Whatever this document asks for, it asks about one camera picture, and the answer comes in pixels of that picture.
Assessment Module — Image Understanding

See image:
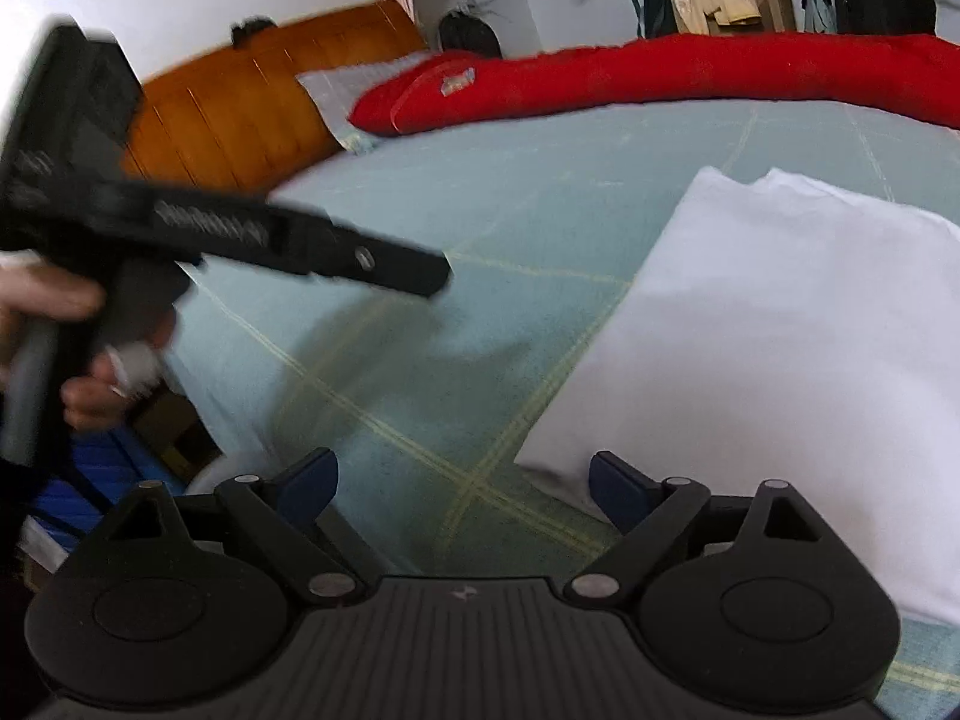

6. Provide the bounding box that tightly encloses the white printed t-shirt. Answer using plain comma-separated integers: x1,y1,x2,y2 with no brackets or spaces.
514,167,960,627

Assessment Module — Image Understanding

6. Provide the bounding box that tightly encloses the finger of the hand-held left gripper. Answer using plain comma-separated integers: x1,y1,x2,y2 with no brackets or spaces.
270,202,452,298

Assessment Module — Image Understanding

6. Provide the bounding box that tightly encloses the black fan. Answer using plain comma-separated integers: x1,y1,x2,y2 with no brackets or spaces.
437,9,503,61

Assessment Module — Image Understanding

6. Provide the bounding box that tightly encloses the small black object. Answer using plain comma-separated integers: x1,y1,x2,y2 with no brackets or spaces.
229,15,277,47

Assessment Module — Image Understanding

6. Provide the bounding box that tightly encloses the wooden headboard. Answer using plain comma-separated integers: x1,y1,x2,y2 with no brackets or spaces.
120,0,428,196

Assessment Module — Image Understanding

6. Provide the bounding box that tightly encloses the person's left hand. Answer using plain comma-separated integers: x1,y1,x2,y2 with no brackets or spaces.
0,262,179,433

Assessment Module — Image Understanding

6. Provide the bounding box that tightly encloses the light green checked bed sheet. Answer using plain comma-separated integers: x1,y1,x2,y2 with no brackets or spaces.
161,97,960,720

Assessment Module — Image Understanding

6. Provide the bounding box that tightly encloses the grey checked pillow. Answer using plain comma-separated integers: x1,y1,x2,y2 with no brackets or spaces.
295,52,432,155

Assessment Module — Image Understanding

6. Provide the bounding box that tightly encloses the blue box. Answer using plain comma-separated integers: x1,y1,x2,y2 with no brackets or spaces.
26,431,147,541

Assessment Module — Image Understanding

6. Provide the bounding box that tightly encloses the cardboard box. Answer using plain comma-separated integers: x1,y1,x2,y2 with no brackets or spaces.
742,0,797,35

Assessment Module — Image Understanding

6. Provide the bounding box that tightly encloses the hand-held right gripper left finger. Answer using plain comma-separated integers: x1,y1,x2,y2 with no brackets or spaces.
112,447,366,605

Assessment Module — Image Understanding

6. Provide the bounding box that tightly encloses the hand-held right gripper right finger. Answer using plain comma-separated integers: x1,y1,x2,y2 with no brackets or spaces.
564,451,824,607

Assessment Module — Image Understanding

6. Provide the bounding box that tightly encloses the red quilt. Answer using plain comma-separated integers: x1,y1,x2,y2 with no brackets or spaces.
349,31,960,137

